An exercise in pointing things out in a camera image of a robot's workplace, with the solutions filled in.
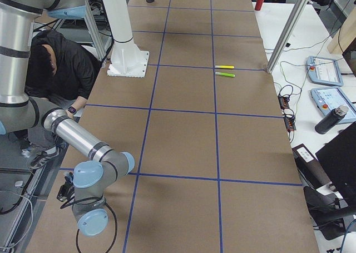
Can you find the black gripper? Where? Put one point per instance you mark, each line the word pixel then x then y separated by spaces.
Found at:
pixel 70 188

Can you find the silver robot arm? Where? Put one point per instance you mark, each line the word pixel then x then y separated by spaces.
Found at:
pixel 19 111

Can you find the seated person in black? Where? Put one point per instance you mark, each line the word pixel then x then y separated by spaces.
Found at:
pixel 61 71

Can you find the green highlighter pen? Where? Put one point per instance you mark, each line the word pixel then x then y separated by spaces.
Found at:
pixel 225 74

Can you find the yellow highlighter pen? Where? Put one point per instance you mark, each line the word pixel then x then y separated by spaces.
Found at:
pixel 226 67

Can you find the black label box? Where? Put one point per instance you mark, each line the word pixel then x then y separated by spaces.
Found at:
pixel 310 169

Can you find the black monitor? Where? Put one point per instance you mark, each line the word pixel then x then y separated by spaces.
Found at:
pixel 337 159

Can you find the near blue teach pendant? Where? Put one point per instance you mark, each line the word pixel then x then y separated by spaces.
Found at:
pixel 328 98

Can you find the blue teach pendant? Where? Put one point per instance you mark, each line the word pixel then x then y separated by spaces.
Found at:
pixel 328 98
pixel 324 71

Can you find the far blue teach pendant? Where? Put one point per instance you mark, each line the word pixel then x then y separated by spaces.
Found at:
pixel 324 71

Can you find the black water bottle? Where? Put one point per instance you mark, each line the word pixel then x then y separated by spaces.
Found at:
pixel 331 119

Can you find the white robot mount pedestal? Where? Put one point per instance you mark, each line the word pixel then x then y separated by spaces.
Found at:
pixel 127 59

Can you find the aluminium frame post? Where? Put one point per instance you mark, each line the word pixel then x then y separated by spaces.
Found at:
pixel 286 33

